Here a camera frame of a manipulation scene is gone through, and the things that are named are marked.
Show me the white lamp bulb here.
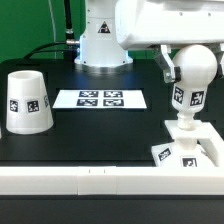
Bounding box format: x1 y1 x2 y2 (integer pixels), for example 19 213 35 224
172 45 217 130

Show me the black upright cable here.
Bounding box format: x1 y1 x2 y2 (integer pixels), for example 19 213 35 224
63 0 75 41

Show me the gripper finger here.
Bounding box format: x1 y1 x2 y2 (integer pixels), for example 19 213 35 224
216 44 224 78

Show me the white right fence bar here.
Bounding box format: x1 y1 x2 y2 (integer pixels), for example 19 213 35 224
198 122 224 167

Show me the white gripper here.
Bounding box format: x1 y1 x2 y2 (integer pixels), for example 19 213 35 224
115 0 224 83

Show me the white lamp base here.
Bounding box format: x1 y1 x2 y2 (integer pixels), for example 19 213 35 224
151 120 214 168

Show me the white marker sheet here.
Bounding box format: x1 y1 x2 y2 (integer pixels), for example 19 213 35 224
53 90 147 109

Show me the white lamp shade cone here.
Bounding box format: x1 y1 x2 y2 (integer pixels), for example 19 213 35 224
6 70 53 135

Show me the black cable with connector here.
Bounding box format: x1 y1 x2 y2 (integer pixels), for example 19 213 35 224
23 38 81 61

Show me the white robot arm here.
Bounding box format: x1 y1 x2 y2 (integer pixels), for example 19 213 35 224
75 0 224 83

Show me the white fence bar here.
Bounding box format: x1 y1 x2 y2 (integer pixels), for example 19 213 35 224
0 167 224 196
198 122 224 167

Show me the white front fence bar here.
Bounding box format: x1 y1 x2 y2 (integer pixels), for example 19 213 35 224
0 167 224 196

